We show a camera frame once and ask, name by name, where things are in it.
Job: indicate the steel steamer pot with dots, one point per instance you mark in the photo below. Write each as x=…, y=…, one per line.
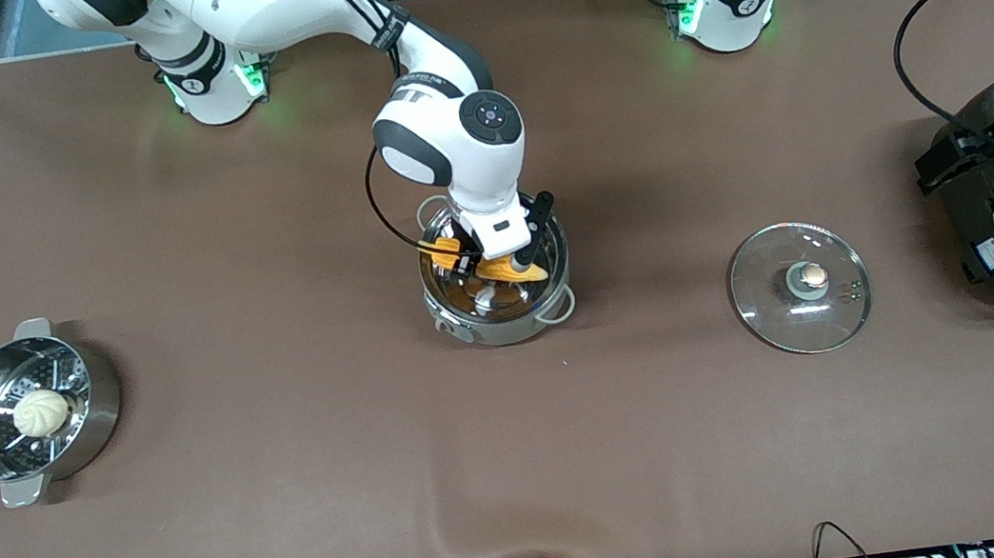
x=39, y=445

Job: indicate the glass pot lid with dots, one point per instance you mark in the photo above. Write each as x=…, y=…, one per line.
x=802, y=301

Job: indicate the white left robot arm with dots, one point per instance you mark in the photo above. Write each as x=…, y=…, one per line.
x=725, y=4

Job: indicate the brown table mat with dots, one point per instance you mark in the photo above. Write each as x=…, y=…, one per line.
x=522, y=468

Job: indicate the yellow corn cob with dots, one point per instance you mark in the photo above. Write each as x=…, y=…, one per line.
x=505, y=269

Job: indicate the white steamed bun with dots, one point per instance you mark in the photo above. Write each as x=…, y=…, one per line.
x=41, y=413

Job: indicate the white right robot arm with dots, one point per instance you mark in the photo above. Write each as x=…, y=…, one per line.
x=458, y=130

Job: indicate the steel electric cooking pot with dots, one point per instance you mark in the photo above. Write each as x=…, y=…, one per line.
x=503, y=321

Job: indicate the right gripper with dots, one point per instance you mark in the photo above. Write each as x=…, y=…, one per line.
x=468, y=264

